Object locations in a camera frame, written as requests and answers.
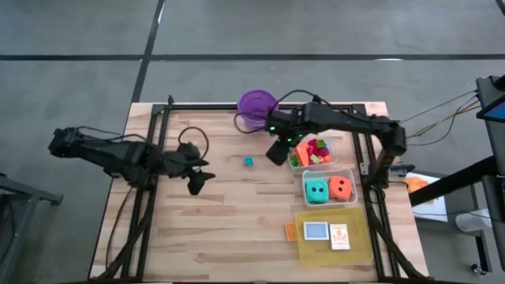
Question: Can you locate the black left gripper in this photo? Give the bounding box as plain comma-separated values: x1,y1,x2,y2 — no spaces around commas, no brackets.
163,141,217,197

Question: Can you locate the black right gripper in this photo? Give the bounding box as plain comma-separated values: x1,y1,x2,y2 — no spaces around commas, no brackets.
265,106,316,167

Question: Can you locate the teal foam die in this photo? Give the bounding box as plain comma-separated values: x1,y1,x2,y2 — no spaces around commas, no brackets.
305,179,330,205

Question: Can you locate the orange foam die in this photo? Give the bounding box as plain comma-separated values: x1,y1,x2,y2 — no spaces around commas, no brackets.
327,175,354,203

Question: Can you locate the purple bucket with face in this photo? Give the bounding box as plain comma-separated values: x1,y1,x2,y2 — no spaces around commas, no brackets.
236,88,280,133

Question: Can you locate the white plastic bin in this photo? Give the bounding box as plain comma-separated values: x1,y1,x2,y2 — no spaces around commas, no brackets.
301,168,359,208

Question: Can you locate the clear plastic bin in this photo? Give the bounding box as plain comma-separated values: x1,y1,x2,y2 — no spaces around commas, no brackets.
286,135,339,175

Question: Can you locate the yellow translucent tray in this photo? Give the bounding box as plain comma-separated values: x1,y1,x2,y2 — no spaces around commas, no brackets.
294,207,375,268

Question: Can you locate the orange cloth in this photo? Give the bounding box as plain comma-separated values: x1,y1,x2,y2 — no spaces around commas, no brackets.
406,176,435,204

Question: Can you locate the white paper sheet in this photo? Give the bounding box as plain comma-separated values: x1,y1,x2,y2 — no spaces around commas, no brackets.
404,172,450,223

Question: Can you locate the grey metal stand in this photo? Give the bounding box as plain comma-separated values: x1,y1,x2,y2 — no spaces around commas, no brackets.
0,169,64,283

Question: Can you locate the black diagonal bar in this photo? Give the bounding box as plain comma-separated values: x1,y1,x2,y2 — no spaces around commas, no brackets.
408,155,498,208

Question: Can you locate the white rounded object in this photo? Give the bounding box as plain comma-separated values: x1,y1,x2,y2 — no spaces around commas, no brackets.
454,207,492,234

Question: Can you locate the dark grey monitor stand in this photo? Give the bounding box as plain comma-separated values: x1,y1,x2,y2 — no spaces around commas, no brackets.
475,74,505,273

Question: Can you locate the blue-screen tablet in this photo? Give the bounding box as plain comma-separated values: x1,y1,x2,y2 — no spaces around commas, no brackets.
476,98,505,123

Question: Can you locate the grey side table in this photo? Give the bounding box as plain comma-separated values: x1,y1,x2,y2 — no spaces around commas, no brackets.
410,169,494,277

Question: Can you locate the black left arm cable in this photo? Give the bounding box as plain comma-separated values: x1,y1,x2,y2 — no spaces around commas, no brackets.
74,125,211,161

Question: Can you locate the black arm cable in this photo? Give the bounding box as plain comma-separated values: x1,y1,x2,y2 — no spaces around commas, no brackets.
233,89,328,135
74,125,211,161

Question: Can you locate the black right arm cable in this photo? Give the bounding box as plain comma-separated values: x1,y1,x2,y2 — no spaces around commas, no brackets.
233,89,328,135

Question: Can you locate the brown cable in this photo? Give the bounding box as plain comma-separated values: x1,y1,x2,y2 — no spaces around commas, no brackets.
104,183,135,271

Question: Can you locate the thin tan cable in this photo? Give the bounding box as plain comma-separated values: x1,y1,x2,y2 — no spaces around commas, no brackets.
400,89,481,123
406,98,481,147

